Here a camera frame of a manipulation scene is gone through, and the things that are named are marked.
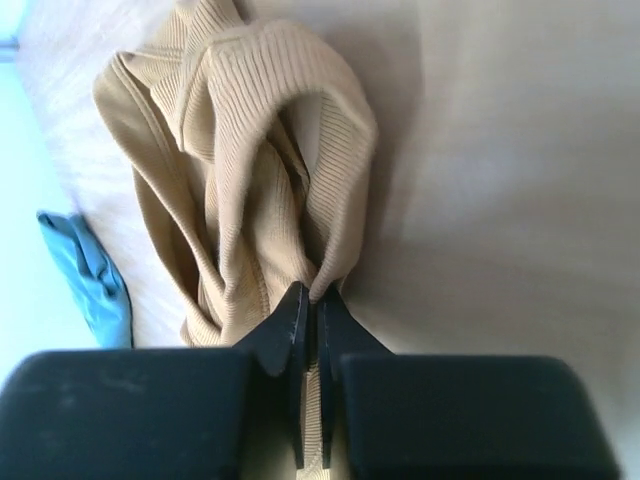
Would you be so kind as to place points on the blue tank top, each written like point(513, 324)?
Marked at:
point(96, 284)

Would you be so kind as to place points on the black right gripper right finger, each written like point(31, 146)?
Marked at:
point(407, 416)

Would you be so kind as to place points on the tan garment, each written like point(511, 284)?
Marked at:
point(251, 146)

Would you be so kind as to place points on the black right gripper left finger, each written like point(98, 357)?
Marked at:
point(192, 413)

